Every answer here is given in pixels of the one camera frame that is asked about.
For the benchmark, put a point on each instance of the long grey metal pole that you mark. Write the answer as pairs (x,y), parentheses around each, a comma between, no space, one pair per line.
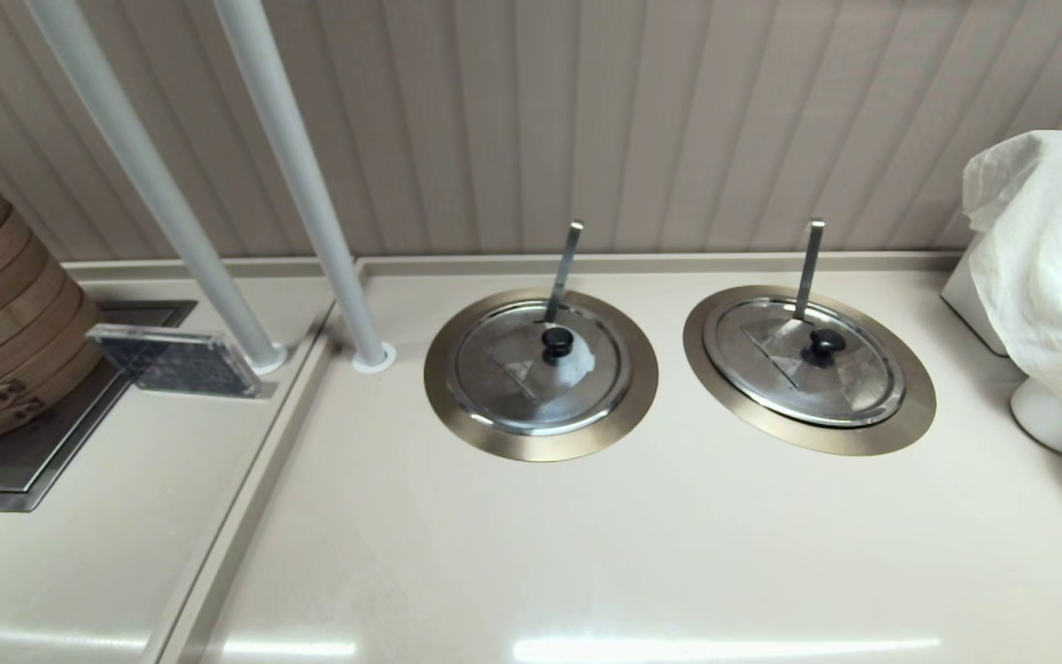
(296,157)
(139,157)

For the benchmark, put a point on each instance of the recessed steel steamer tray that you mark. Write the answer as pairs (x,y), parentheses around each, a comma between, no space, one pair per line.
(15,470)

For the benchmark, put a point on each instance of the round steel pot lid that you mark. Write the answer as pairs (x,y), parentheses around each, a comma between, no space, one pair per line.
(872,392)
(494,406)

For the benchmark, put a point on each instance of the white round appliance base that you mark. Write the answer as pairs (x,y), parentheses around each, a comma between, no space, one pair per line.
(1043,420)

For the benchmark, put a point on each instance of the white pole base flange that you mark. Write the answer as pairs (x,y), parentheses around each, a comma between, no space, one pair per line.
(374,361)
(270,360)

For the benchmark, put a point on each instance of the hinged lid flap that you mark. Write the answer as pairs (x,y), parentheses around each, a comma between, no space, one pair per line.
(775,346)
(517,364)

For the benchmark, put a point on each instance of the clear acrylic sign plate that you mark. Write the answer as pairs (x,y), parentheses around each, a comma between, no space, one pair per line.
(176,361)

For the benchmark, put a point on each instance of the white box appliance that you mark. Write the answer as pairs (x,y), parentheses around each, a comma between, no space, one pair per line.
(969,309)

